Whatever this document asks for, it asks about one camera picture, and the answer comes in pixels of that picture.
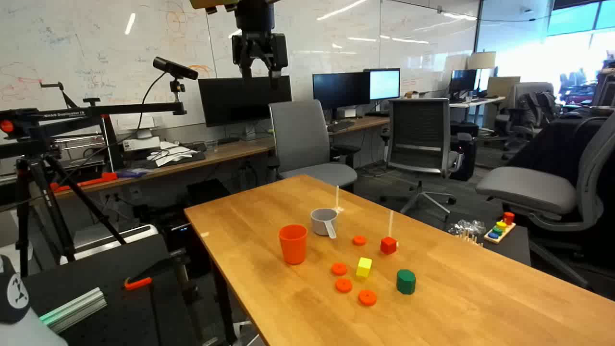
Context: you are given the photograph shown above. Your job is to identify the black mesh office chair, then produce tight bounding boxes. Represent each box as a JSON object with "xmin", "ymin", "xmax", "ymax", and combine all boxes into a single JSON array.
[{"xmin": 384, "ymin": 97, "xmax": 459, "ymax": 218}]

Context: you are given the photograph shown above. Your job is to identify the grey measuring cup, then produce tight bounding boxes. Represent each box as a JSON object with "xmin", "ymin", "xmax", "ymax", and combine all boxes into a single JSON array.
[{"xmin": 309, "ymin": 206, "xmax": 340, "ymax": 241}]

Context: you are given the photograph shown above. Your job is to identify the black cart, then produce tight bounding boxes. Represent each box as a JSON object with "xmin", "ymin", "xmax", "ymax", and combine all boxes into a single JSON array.
[{"xmin": 23, "ymin": 241, "xmax": 203, "ymax": 346}]

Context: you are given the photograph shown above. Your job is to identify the light grey office chair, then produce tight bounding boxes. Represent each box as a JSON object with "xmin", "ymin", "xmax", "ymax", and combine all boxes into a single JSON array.
[{"xmin": 267, "ymin": 98, "xmax": 361, "ymax": 193}]

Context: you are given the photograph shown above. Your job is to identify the small dark monitor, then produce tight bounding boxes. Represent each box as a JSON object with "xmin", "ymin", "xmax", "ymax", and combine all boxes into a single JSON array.
[{"xmin": 447, "ymin": 68, "xmax": 480, "ymax": 100}]

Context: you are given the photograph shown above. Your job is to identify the black boom rail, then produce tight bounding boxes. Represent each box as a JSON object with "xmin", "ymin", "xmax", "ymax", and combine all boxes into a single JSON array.
[{"xmin": 0, "ymin": 97, "xmax": 188, "ymax": 141}]

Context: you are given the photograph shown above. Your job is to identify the silver metal rail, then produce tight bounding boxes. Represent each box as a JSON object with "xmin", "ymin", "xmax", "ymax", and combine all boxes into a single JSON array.
[{"xmin": 59, "ymin": 223, "xmax": 159, "ymax": 266}]

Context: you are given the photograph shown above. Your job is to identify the white desk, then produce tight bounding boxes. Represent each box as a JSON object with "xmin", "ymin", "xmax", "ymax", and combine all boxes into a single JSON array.
[{"xmin": 447, "ymin": 95, "xmax": 507, "ymax": 112}]

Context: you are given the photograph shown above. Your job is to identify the black stereo camera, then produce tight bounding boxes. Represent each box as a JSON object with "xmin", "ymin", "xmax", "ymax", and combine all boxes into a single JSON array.
[{"xmin": 150, "ymin": 54, "xmax": 200, "ymax": 83}]

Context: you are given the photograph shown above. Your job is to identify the black computer monitor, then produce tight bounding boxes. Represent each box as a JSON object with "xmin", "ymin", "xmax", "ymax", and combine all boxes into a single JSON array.
[{"xmin": 311, "ymin": 72, "xmax": 371, "ymax": 112}]

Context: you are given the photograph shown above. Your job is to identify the white box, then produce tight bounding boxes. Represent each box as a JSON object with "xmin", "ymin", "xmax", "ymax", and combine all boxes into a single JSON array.
[{"xmin": 121, "ymin": 133, "xmax": 163, "ymax": 154}]

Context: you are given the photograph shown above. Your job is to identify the clear plastic bag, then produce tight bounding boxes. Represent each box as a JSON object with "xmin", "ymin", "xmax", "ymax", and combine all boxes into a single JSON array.
[{"xmin": 447, "ymin": 218, "xmax": 488, "ymax": 246}]

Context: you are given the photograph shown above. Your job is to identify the black bag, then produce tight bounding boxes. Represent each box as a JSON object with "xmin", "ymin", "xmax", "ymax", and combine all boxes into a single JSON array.
[{"xmin": 447, "ymin": 121, "xmax": 478, "ymax": 183}]

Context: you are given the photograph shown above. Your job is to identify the yellow wooden block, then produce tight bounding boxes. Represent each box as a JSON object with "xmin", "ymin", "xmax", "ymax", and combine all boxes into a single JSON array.
[{"xmin": 353, "ymin": 256, "xmax": 374, "ymax": 281}]

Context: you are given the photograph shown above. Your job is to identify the colourful stacking toy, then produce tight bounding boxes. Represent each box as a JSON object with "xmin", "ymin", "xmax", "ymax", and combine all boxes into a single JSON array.
[{"xmin": 482, "ymin": 210, "xmax": 519, "ymax": 246}]

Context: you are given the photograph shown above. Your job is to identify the black clamp orange handle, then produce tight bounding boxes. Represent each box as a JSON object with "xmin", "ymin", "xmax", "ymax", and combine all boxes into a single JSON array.
[{"xmin": 123, "ymin": 248, "xmax": 201, "ymax": 306}]

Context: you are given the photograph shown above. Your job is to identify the white crumpled papers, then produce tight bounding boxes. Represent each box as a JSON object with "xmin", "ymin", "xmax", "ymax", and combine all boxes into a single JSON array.
[{"xmin": 144, "ymin": 143, "xmax": 200, "ymax": 170}]

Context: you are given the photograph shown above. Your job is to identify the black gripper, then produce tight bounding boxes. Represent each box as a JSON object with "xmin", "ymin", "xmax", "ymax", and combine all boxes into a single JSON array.
[{"xmin": 230, "ymin": 0, "xmax": 290, "ymax": 79}]

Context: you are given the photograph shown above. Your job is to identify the black tripod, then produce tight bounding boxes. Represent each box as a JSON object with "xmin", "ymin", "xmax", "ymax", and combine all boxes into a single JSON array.
[{"xmin": 0, "ymin": 137, "xmax": 130, "ymax": 279}]

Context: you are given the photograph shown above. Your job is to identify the green wooden block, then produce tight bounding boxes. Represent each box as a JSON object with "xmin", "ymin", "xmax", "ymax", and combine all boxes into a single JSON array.
[{"xmin": 394, "ymin": 268, "xmax": 419, "ymax": 296}]

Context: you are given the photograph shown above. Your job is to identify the small yellow object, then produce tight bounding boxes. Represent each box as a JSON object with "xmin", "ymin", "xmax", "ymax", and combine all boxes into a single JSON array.
[{"xmin": 378, "ymin": 235, "xmax": 399, "ymax": 256}]

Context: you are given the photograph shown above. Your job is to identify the lit white monitor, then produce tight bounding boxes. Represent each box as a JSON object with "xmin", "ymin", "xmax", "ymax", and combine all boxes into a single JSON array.
[{"xmin": 367, "ymin": 68, "xmax": 403, "ymax": 104}]

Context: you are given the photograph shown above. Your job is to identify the long wooden desk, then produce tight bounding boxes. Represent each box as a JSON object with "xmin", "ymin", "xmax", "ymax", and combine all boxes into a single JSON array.
[{"xmin": 46, "ymin": 114, "xmax": 392, "ymax": 198}]

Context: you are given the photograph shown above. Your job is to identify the wide black monitor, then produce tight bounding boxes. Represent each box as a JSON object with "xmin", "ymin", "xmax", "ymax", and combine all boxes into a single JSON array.
[{"xmin": 198, "ymin": 75, "xmax": 294, "ymax": 129}]

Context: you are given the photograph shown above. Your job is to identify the black side table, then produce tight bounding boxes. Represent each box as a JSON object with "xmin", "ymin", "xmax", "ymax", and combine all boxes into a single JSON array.
[{"xmin": 447, "ymin": 223, "xmax": 534, "ymax": 268}]

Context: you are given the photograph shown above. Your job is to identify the orange plastic cup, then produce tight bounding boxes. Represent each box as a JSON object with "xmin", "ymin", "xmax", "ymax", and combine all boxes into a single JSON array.
[{"xmin": 276, "ymin": 223, "xmax": 309, "ymax": 268}]

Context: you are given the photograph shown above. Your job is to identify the red tool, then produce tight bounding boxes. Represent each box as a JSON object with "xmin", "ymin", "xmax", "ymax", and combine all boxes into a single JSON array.
[{"xmin": 48, "ymin": 171, "xmax": 121, "ymax": 196}]

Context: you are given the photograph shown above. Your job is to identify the grey padded office chair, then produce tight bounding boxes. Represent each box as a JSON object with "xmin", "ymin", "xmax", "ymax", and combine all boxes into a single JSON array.
[{"xmin": 474, "ymin": 114, "xmax": 615, "ymax": 293}]

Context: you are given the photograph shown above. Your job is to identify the silver aluminium bar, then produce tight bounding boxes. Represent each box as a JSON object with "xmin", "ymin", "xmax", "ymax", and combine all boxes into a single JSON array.
[{"xmin": 36, "ymin": 285, "xmax": 109, "ymax": 335}]

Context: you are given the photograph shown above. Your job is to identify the white lamp shade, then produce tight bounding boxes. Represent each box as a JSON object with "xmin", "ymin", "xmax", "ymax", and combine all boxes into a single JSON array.
[{"xmin": 463, "ymin": 50, "xmax": 499, "ymax": 72}]

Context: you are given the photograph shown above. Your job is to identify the black cap with logo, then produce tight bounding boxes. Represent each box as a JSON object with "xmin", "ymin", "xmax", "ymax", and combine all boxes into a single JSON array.
[{"xmin": 0, "ymin": 254, "xmax": 32, "ymax": 325}]

